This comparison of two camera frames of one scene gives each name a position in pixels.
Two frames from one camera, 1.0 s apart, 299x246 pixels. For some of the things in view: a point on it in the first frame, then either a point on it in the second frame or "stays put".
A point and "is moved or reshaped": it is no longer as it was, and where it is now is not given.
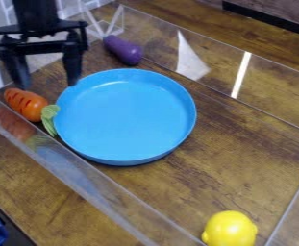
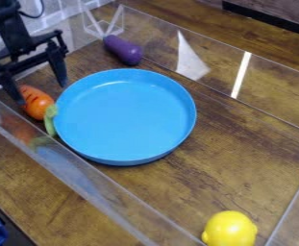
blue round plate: x=124 y=117 stays put
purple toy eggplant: x=128 y=54 stays put
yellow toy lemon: x=228 y=229 stays put
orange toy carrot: x=32 y=108 is moved or reshaped
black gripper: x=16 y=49 -> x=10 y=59
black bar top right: x=266 y=17 stays put
